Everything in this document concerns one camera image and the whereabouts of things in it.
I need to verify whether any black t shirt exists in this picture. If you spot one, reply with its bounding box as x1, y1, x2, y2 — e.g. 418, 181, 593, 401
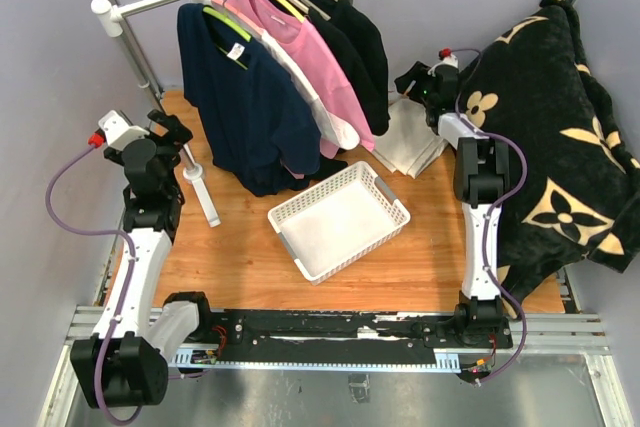
307, 0, 390, 136
232, 0, 389, 159

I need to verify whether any metal clothes rack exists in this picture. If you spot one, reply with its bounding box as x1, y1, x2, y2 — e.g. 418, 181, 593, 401
90, 0, 353, 228

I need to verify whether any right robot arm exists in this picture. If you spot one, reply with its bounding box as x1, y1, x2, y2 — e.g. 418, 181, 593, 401
394, 55, 512, 349

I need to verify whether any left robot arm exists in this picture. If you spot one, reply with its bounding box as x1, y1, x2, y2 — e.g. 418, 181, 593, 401
70, 110, 214, 413

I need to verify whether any white t shirt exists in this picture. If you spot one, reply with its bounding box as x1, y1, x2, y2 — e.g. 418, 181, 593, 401
190, 0, 360, 150

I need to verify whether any navy blue t shirt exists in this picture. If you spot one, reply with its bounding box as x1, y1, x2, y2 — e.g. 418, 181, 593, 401
177, 4, 321, 196

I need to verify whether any pink t shirt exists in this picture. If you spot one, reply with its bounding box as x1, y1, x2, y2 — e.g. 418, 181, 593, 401
228, 0, 375, 180

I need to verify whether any green hanger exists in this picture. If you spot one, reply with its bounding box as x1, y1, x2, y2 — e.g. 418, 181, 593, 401
204, 0, 251, 64

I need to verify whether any pink white hanger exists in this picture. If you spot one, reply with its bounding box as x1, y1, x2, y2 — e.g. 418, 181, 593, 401
190, 0, 264, 40

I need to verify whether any folded cream cloth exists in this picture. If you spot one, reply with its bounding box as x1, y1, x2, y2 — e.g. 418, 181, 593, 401
373, 98, 447, 179

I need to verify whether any white plastic basket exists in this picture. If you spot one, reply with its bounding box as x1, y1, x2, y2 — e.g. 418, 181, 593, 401
267, 161, 411, 285

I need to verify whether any black floral blanket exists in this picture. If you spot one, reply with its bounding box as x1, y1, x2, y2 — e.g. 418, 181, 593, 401
459, 0, 639, 306

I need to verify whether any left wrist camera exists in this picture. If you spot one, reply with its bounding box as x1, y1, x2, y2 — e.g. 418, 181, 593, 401
89, 110, 149, 151

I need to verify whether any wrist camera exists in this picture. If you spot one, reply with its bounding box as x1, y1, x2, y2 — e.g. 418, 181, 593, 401
438, 48, 459, 69
89, 110, 149, 151

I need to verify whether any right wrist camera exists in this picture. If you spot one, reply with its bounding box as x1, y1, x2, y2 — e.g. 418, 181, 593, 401
438, 48, 459, 69

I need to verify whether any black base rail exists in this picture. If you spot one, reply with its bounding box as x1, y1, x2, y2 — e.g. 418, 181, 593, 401
199, 307, 514, 367

